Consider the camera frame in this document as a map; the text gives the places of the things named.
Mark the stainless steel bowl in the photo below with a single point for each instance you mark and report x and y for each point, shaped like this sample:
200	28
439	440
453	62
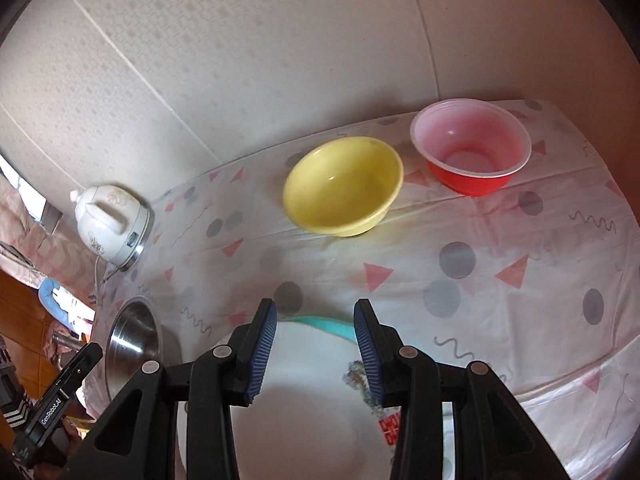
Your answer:
132	345

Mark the white ceramic electric kettle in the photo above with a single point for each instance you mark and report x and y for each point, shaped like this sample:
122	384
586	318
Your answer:
107	225

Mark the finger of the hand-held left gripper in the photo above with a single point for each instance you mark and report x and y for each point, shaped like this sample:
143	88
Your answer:
87	360

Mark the blue cloth item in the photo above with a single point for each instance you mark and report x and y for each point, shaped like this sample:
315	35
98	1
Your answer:
57	305

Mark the silver kettle base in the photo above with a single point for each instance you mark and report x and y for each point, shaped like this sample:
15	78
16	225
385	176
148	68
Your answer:
142	245

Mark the yellow plastic bowl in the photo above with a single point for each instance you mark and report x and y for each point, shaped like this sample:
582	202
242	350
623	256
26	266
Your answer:
340	185

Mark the patterned plastic tablecloth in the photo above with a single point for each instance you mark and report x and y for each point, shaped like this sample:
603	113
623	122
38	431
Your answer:
500	285

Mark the pink patterned curtain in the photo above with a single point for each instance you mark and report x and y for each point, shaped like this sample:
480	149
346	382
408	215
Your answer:
30	255

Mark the window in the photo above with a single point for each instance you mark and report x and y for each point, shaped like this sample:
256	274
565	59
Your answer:
20	185

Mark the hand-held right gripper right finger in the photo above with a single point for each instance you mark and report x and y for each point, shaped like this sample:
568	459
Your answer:
367	360

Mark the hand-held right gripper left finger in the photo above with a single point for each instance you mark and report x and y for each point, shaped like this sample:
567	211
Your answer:
261	355

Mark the red plastic bowl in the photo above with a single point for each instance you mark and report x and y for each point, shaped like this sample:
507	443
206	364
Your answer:
470	145

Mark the teal plastic plate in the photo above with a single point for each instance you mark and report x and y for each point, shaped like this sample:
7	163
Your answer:
327	327

